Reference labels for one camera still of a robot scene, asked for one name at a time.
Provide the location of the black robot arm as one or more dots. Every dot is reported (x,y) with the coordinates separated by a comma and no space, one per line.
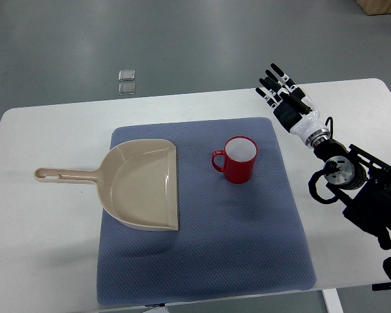
(361,181)

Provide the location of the upper metal floor plate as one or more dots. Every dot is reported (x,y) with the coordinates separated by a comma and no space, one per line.
(126,75)

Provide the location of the red cup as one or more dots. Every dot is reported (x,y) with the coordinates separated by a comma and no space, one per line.
(236,160)

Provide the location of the lower metal floor plate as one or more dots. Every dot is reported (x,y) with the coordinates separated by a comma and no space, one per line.
(127,88)

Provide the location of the beige plastic dustpan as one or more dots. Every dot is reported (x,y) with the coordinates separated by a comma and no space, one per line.
(136,183)

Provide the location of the blue grey fabric mat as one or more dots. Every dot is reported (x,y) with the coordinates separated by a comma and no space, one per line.
(233,239)

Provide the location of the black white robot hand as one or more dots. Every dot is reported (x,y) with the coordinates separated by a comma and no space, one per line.
(292,107)

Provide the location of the wooden box corner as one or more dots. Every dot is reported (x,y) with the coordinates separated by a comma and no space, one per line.
(375,7)

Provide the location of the white table leg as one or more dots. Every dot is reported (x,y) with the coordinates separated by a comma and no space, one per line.
(332,301)

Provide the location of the metal floor plate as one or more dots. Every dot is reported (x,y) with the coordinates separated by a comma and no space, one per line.
(126,75)
(127,88)

